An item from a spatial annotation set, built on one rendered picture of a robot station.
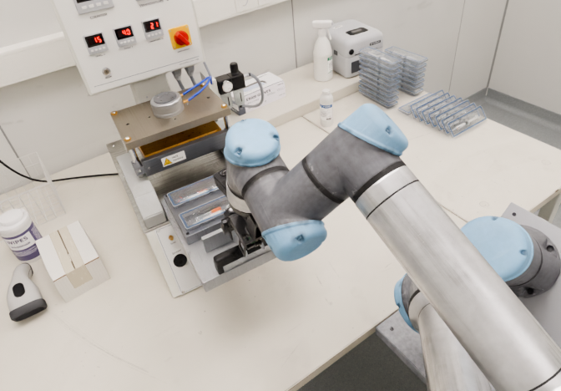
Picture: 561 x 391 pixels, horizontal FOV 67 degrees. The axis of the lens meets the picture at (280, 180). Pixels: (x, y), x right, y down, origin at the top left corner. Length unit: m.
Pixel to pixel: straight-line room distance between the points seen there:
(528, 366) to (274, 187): 0.32
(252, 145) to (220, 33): 1.27
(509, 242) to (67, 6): 1.05
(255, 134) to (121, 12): 0.69
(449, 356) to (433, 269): 0.25
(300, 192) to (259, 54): 1.44
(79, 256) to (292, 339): 0.59
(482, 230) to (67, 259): 0.98
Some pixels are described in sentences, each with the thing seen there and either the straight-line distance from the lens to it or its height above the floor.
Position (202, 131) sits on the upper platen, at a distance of 1.12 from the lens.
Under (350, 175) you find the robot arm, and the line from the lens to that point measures 0.49.
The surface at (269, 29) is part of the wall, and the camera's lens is 1.91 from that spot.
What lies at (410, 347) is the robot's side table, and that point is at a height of 0.75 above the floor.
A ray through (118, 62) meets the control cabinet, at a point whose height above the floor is 1.22.
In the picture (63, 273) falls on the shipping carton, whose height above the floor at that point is 0.84.
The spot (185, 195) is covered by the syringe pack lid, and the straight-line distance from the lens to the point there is 1.02.
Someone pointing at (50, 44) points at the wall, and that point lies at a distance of 1.57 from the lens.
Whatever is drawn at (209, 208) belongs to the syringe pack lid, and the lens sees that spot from 0.96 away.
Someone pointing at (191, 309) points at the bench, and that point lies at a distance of 1.12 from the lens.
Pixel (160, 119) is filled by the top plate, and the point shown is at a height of 1.11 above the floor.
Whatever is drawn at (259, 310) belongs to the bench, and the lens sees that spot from 1.07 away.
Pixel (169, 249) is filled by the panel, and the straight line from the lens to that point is 1.10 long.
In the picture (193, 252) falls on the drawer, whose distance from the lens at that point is 0.93.
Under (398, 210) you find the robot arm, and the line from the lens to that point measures 0.47.
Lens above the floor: 1.63
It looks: 39 degrees down
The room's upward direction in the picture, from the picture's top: 7 degrees counter-clockwise
